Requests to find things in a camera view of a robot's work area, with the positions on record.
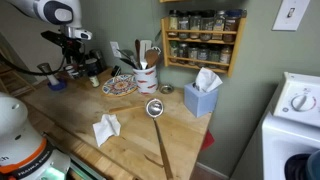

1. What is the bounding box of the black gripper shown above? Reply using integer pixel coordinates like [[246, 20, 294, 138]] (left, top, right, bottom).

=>
[[61, 39, 85, 74]]

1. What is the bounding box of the brown wooden spoon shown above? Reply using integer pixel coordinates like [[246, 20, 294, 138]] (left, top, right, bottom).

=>
[[145, 49, 161, 70]]

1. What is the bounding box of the blue grinder holder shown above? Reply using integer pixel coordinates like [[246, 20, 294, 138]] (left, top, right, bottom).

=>
[[46, 78, 68, 92]]

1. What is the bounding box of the grey plastic spoon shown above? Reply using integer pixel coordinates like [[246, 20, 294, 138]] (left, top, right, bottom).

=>
[[119, 48, 138, 68]]

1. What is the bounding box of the black plastic utensil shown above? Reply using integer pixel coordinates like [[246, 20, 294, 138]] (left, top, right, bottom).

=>
[[118, 57, 139, 70]]

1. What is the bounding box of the dark reddish wooden spoon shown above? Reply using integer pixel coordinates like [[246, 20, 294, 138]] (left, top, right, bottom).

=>
[[134, 38, 142, 69]]

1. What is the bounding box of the white utensil holder red pattern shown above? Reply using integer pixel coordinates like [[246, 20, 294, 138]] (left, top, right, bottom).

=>
[[132, 65, 159, 95]]

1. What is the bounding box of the metal slotted spoon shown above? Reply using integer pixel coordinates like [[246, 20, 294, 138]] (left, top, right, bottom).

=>
[[151, 45, 163, 56]]

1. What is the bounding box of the white canister dark label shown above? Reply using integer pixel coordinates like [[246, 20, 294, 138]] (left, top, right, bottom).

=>
[[84, 58, 100, 78]]

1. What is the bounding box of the small black-lid spice jar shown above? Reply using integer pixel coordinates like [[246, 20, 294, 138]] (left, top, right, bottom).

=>
[[88, 74, 101, 89]]

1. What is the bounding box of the steel-topped salt grinder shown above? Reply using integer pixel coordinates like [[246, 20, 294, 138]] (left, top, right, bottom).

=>
[[36, 62, 60, 86]]

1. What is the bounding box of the small black box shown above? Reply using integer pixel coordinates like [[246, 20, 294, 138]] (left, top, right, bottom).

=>
[[111, 64, 122, 78]]

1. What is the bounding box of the colourful patterned round plate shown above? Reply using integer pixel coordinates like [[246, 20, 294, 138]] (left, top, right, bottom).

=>
[[101, 73, 138, 98]]

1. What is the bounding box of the white crumpled napkin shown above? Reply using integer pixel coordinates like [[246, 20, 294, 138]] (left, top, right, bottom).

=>
[[92, 113, 122, 148]]

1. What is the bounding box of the white plastic slotted spatula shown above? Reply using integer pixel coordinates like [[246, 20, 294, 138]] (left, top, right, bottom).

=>
[[139, 39, 153, 70]]

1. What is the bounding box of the long metal ladle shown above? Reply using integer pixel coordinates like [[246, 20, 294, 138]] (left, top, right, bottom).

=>
[[145, 98, 174, 180]]

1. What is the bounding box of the glass spice jar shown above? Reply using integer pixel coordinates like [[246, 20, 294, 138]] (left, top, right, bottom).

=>
[[219, 45, 234, 70], [208, 45, 221, 63], [177, 42, 190, 60], [178, 11, 191, 39], [198, 44, 211, 69], [187, 43, 200, 66], [189, 11, 202, 40], [200, 10, 216, 41], [167, 9, 180, 37], [169, 41, 180, 58], [213, 10, 227, 41]]

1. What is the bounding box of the blue tissue box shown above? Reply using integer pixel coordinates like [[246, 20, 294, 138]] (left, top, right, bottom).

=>
[[183, 82, 219, 118]]

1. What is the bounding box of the red cloth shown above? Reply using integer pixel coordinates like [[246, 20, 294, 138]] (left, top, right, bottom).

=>
[[199, 129, 216, 152]]

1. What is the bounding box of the blue-lid spice jar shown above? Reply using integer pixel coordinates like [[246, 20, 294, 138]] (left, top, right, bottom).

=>
[[223, 9, 244, 43]]

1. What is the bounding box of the white electric stove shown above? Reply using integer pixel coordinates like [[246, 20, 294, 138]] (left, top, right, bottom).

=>
[[261, 71, 320, 180]]

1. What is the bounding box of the blue kettle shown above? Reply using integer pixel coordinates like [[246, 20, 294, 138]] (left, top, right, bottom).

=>
[[305, 149, 320, 180]]

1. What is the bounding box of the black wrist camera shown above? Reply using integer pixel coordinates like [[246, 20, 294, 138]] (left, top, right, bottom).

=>
[[40, 30, 73, 48]]

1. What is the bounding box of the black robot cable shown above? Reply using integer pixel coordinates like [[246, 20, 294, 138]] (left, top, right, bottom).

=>
[[0, 53, 68, 77]]

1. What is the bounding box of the white wall power outlet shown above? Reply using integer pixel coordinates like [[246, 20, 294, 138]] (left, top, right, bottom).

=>
[[109, 40, 123, 59]]

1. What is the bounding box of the aluminium rail frame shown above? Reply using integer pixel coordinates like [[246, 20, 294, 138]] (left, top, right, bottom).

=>
[[41, 132, 108, 180]]

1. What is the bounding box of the wooden wall spice rack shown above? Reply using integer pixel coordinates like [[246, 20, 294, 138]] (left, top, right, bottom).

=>
[[159, 0, 193, 4], [160, 16, 248, 78]]

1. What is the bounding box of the white light switch plate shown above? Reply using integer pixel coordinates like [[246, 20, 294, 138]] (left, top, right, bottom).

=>
[[271, 0, 312, 32]]

